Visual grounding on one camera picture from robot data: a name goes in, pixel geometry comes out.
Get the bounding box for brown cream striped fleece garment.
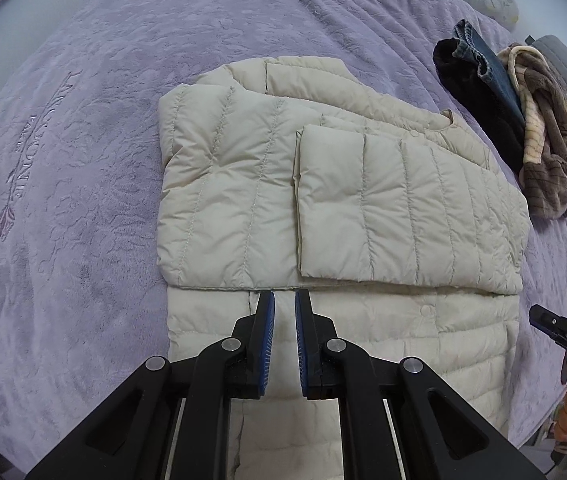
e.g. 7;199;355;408
498;44;567;220

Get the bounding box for round white embroidered cushion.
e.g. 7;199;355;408
465;0;520;32

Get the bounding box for cream quilted down jacket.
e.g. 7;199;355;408
157;56;530;479

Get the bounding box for folded dark blue jeans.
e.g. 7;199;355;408
433;20;525;174

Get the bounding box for lavender embossed plush blanket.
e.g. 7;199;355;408
0;0;567;470

